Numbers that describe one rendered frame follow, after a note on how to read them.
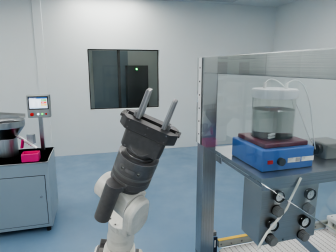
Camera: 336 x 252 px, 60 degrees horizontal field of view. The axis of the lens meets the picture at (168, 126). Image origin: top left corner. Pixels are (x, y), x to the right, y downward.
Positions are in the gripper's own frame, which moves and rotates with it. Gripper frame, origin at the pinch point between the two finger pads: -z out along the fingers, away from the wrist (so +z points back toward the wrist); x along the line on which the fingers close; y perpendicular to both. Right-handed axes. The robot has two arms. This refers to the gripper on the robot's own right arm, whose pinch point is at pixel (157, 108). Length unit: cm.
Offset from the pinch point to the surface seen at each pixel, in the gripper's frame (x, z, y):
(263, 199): -38, 24, 28
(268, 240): -45, 35, 26
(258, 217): -39, 30, 28
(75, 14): 251, 62, 455
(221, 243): -41, 63, 51
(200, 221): -29, 57, 50
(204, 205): -27, 49, 51
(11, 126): 151, 144, 183
